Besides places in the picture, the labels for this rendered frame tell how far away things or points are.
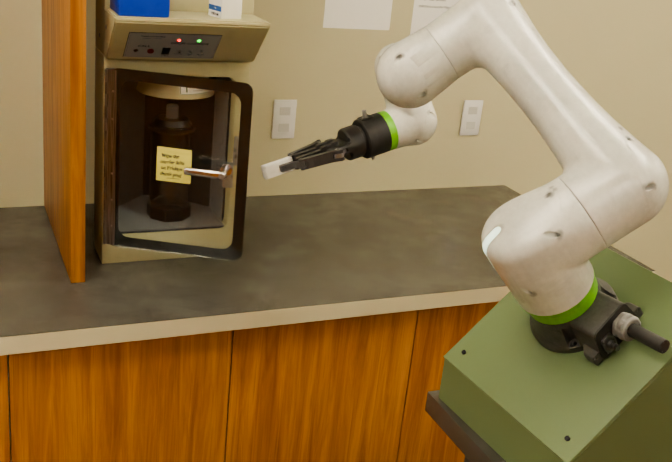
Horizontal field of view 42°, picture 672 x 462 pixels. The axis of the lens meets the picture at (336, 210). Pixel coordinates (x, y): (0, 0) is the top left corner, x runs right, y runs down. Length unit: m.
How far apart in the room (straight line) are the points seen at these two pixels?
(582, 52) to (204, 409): 1.73
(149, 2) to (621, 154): 0.95
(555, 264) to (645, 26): 1.90
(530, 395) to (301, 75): 1.35
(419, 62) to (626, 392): 0.64
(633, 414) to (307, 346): 0.82
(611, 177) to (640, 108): 1.90
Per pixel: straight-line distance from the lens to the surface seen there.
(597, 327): 1.41
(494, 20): 1.54
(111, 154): 1.95
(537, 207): 1.34
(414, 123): 1.99
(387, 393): 2.15
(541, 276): 1.35
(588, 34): 3.01
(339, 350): 2.02
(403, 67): 1.55
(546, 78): 1.46
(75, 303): 1.88
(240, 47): 1.92
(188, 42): 1.87
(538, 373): 1.48
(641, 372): 1.42
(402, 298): 2.00
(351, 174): 2.67
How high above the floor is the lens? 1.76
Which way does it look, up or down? 19 degrees down
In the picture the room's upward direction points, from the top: 6 degrees clockwise
